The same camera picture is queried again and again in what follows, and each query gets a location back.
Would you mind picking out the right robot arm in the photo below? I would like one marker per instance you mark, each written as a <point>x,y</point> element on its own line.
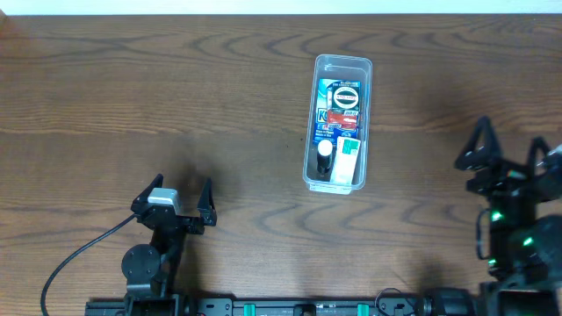
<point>523,251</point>

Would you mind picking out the green round-label box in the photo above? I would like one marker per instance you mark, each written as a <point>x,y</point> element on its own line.
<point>345,96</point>

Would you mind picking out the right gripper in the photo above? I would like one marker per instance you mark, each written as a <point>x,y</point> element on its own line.
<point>510,178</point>

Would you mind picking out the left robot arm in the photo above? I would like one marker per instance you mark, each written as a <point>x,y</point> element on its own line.
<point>150,269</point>

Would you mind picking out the dark bottle white cap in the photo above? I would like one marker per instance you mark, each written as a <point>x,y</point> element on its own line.
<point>325,151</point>

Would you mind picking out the blue Kool Fever box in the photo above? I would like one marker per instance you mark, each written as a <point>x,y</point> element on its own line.
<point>322,130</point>

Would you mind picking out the green white medicine box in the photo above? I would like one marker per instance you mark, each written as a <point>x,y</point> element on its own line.
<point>347,150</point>

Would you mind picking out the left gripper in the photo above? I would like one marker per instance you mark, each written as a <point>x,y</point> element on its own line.
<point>197,223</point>

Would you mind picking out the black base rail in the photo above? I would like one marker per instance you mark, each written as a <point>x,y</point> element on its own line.
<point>281,307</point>

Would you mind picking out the clear plastic container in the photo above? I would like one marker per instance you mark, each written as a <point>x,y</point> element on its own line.
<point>339,67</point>

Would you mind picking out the red small box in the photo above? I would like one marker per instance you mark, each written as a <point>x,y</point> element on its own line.
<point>345,120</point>

